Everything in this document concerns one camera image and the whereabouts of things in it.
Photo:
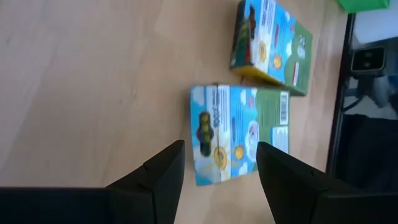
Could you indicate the blue green crayon box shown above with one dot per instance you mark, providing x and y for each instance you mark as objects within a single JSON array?
[
  {"x": 236, "y": 124},
  {"x": 273, "y": 46}
]

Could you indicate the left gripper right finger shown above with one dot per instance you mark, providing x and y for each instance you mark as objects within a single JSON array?
[{"x": 298, "y": 199}]

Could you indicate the green plastic basket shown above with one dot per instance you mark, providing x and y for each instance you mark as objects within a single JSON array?
[{"x": 363, "y": 5}]

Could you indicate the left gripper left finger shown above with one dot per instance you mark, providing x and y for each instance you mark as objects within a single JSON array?
[{"x": 93, "y": 207}]

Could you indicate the small black camera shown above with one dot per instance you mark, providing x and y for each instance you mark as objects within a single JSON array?
[{"x": 368, "y": 60}]

